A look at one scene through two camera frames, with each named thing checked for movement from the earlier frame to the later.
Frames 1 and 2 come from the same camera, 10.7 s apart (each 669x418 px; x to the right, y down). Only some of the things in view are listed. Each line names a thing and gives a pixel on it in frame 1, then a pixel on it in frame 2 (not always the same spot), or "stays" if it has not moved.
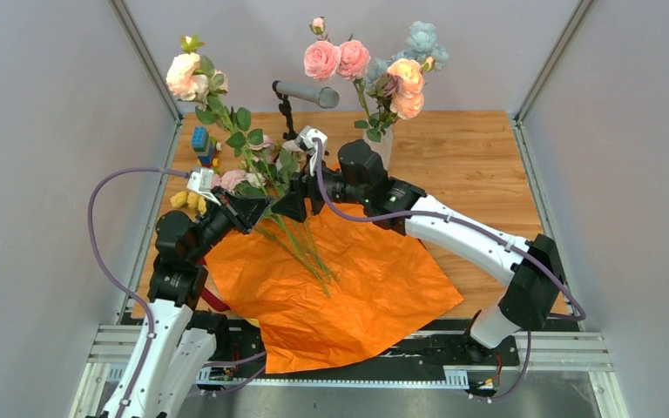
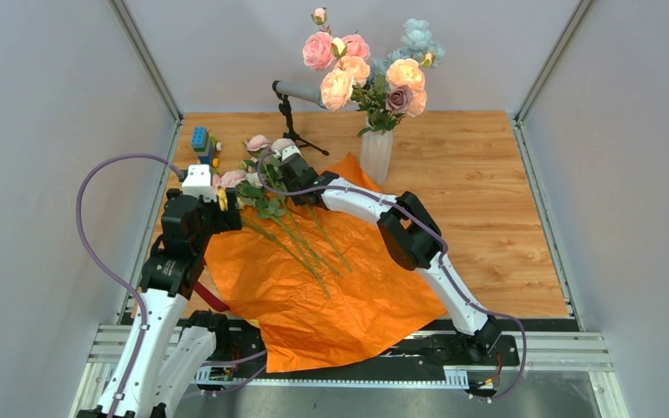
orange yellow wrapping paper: x=306 y=283 stays
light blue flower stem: x=422 y=44 stays
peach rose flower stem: x=192 y=76 to x=337 y=86
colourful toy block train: x=204 y=148 stays
